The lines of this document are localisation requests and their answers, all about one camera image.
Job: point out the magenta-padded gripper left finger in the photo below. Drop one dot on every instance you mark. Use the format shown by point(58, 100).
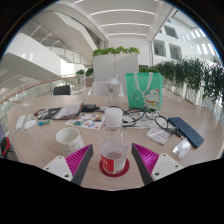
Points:
point(58, 166)

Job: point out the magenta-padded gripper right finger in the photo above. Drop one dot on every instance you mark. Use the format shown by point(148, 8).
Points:
point(165, 165)

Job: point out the clear red-labelled water bottle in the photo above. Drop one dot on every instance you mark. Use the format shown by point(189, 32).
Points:
point(113, 146)

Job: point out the clear plastic packet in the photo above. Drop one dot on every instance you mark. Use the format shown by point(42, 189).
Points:
point(182, 148)

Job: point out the white gridded mug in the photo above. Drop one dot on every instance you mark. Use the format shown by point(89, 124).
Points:
point(70, 143)

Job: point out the white paper card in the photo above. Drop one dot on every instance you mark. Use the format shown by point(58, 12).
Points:
point(158, 135)

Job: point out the flat round red coaster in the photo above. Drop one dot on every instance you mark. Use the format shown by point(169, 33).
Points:
point(126, 166)

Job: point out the dark blue keyboard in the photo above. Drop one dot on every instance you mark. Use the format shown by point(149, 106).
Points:
point(186, 131)

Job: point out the blue-green glue stick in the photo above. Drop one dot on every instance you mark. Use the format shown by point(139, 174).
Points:
point(44, 122)

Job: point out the white computer mouse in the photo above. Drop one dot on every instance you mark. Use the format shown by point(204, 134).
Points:
point(30, 124)

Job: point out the colourful sticker sheet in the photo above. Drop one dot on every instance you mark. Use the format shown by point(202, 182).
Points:
point(85, 121)

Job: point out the red office chair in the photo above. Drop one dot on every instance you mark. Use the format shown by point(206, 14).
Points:
point(4, 146)

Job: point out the white power strip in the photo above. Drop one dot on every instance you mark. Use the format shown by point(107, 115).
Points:
point(20, 122)

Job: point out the small black box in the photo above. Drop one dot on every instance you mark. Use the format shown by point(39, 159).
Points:
point(88, 108)

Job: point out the black chair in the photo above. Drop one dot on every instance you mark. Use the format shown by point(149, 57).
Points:
point(62, 90)

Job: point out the green cat-print tote bag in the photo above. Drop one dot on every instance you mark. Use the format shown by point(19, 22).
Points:
point(136, 90)

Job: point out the white chair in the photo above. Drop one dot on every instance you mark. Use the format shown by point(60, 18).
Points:
point(99, 89)

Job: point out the clear white-lidded shaker bottle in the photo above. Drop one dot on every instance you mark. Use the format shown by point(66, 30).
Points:
point(113, 91)

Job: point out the green hedge plant row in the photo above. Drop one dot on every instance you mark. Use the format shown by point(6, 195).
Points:
point(193, 76)

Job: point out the potted green plants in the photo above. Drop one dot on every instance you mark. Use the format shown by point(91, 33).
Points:
point(89, 71)

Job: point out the white cabinet with plants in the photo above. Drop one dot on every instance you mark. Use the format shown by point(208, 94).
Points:
point(103, 68)

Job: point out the ceiling light strips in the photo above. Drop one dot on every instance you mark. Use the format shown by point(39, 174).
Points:
point(125, 24)

